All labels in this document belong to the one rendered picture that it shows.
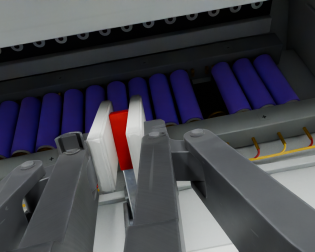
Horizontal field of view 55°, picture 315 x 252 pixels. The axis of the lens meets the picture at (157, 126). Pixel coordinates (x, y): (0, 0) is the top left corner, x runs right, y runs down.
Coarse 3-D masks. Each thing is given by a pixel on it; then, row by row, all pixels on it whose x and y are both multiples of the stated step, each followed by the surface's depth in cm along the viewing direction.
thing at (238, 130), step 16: (240, 112) 24; (256, 112) 24; (272, 112) 23; (288, 112) 23; (304, 112) 23; (176, 128) 23; (192, 128) 23; (208, 128) 23; (224, 128) 23; (240, 128) 23; (256, 128) 23; (272, 128) 23; (288, 128) 23; (304, 128) 23; (240, 144) 24; (256, 144) 23; (0, 160) 23; (16, 160) 23; (48, 160) 23; (0, 176) 22
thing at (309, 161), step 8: (288, 160) 22; (296, 160) 22; (304, 160) 22; (312, 160) 22; (264, 168) 22; (272, 168) 22; (280, 168) 22; (288, 168) 22; (296, 168) 23; (184, 184) 22; (120, 192) 22; (104, 200) 22; (112, 200) 22; (120, 200) 22; (24, 208) 22
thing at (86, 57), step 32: (192, 32) 29; (224, 32) 29; (256, 32) 30; (0, 64) 29; (32, 64) 29; (64, 64) 29; (288, 64) 30; (256, 160) 23; (192, 192) 22; (96, 224) 22; (192, 224) 21
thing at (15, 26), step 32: (0, 0) 12; (32, 0) 12; (64, 0) 12; (96, 0) 12; (128, 0) 13; (160, 0) 13; (192, 0) 13; (224, 0) 13; (256, 0) 13; (0, 32) 13; (32, 32) 13; (64, 32) 13
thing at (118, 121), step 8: (112, 112) 18; (120, 112) 17; (112, 120) 17; (120, 120) 17; (112, 128) 18; (120, 128) 18; (120, 136) 18; (120, 144) 18; (120, 152) 18; (128, 152) 18; (120, 160) 18; (128, 160) 18; (120, 168) 18; (128, 168) 18; (128, 176) 18; (128, 184) 19; (136, 184) 19; (128, 192) 19
